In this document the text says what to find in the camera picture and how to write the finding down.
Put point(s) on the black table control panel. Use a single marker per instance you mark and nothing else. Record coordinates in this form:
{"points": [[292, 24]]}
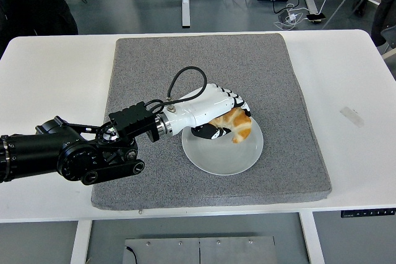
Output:
{"points": [[368, 213]]}

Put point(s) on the dark jacket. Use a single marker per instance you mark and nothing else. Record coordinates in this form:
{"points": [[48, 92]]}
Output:
{"points": [[383, 16]]}

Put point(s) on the orange croissant bread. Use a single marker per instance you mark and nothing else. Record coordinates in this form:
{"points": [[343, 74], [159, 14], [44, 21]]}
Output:
{"points": [[242, 128]]}

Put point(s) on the clear tape piece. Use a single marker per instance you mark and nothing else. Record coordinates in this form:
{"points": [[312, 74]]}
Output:
{"points": [[351, 116]]}

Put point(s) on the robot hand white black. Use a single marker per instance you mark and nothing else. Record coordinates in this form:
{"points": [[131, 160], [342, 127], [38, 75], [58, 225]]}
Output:
{"points": [[204, 106]]}

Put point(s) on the white table leg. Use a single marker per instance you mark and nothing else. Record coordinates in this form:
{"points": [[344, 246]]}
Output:
{"points": [[311, 239], [81, 242]]}

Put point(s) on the pale grey round plate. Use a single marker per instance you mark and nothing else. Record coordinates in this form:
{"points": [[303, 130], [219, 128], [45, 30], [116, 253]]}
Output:
{"points": [[222, 159]]}

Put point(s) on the person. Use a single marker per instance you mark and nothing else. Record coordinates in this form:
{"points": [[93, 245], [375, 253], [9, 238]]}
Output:
{"points": [[31, 4]]}

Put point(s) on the grey fabric mat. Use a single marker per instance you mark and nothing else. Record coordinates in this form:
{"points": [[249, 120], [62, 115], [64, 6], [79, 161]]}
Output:
{"points": [[216, 53]]}

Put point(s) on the black smartphone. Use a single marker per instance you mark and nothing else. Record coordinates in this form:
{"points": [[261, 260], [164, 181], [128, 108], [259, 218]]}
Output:
{"points": [[315, 16]]}

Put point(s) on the black power adapter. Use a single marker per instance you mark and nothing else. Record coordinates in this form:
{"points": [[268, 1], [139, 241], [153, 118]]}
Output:
{"points": [[283, 16]]}

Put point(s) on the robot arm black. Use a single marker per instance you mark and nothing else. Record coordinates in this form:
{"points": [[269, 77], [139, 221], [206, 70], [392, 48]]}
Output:
{"points": [[31, 152]]}

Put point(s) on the grey metal plate with screws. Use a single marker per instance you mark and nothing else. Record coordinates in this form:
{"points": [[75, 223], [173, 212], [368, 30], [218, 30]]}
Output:
{"points": [[216, 251]]}

